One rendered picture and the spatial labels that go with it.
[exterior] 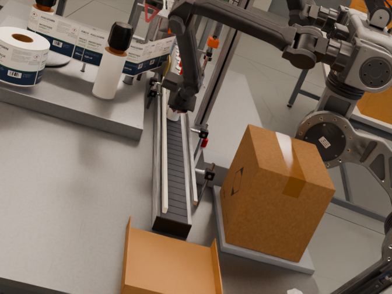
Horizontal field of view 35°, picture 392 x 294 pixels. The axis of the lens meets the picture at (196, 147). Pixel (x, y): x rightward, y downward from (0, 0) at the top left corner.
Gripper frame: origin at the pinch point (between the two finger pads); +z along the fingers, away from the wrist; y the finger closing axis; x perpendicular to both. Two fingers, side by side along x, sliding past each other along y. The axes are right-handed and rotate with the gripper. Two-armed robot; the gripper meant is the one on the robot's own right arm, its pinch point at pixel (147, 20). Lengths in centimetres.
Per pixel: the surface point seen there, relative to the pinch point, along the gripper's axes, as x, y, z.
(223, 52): 32.4, 1.4, 1.6
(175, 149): 21, 39, 31
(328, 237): 160, -81, 114
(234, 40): 34.5, 1.3, -4.2
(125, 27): -7.8, 13.4, 1.9
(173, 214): 19, 83, 31
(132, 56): -0.2, -9.0, 19.0
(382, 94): 155, -99, 21
